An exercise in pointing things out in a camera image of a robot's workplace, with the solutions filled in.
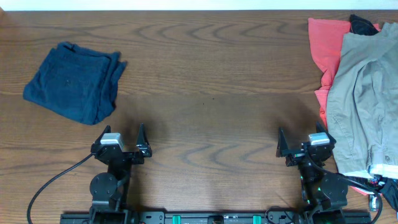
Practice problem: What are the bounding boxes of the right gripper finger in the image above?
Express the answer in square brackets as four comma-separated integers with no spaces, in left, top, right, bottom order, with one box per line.
[315,121,336,144]
[276,128,289,157]

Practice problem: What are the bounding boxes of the khaki green shorts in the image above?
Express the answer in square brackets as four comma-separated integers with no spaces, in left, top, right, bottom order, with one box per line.
[326,23,397,179]

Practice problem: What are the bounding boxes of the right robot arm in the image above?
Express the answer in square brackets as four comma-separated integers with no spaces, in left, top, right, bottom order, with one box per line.
[276,123,348,223]

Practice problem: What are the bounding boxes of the black printed cycling jersey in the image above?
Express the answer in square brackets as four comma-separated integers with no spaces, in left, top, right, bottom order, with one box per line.
[349,14,379,36]

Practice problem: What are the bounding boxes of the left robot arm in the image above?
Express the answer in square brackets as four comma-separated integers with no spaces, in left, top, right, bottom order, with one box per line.
[89,124,152,224]

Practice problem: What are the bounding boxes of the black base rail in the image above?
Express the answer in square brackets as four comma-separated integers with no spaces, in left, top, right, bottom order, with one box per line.
[60,210,372,224]

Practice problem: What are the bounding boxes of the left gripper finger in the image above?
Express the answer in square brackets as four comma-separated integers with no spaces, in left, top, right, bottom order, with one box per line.
[93,125,111,146]
[136,123,152,157]

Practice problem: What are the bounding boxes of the red orange t-shirt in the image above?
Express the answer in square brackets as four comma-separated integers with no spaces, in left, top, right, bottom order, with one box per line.
[308,18,381,124]

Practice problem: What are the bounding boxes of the folded navy blue garment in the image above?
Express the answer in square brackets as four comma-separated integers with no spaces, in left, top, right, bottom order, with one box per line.
[23,42,127,125]

